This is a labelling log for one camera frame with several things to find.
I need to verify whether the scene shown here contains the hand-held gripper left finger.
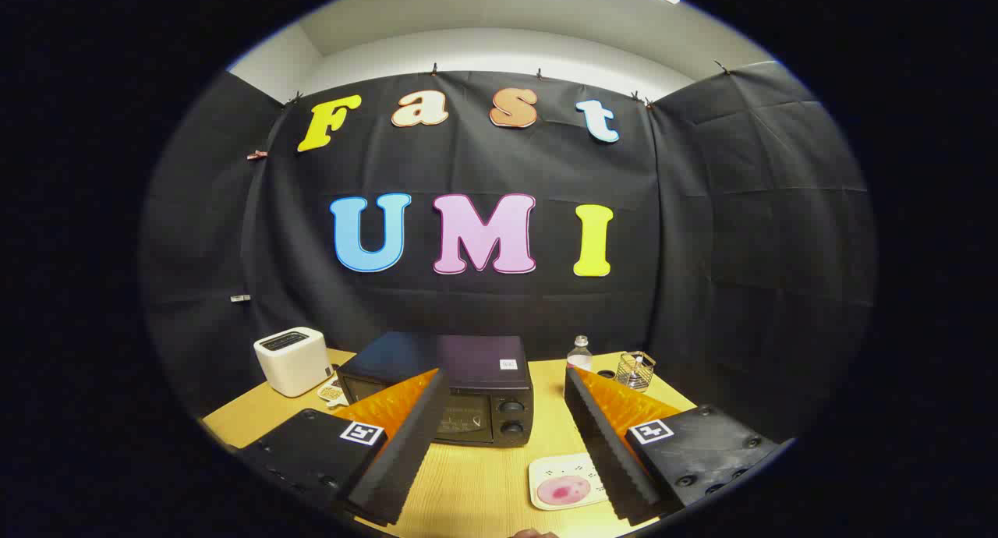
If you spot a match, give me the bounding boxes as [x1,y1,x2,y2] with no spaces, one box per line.
[234,369,451,527]

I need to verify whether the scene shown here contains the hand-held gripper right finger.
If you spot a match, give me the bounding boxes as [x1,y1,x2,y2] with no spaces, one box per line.
[563,366,780,527]

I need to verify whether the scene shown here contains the pink meat slice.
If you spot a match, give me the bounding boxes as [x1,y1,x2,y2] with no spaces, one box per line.
[536,476,592,507]

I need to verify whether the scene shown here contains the cream food tray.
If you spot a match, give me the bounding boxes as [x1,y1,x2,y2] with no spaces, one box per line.
[528,453,617,511]

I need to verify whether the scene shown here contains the black toaster oven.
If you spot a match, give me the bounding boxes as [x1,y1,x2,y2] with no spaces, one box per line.
[337,332,536,448]

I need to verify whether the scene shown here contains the white slot toaster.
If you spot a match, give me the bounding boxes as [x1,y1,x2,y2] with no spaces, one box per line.
[253,327,334,398]

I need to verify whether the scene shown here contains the wire mesh holder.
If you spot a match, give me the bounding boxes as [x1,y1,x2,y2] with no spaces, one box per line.
[615,351,656,392]

